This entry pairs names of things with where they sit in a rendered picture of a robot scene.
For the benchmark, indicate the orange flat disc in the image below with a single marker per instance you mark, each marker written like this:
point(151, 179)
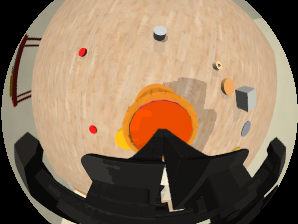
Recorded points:
point(227, 86)

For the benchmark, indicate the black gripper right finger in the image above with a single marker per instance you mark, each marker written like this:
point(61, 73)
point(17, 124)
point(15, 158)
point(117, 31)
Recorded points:
point(187, 168)

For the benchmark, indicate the grey flat disc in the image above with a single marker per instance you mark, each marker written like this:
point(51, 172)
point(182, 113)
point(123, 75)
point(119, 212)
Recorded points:
point(246, 128)

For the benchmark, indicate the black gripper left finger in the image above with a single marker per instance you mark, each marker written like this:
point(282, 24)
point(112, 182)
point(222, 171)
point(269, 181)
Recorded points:
point(143, 170)

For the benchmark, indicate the grey cylinder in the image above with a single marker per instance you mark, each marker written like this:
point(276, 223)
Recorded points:
point(159, 33)

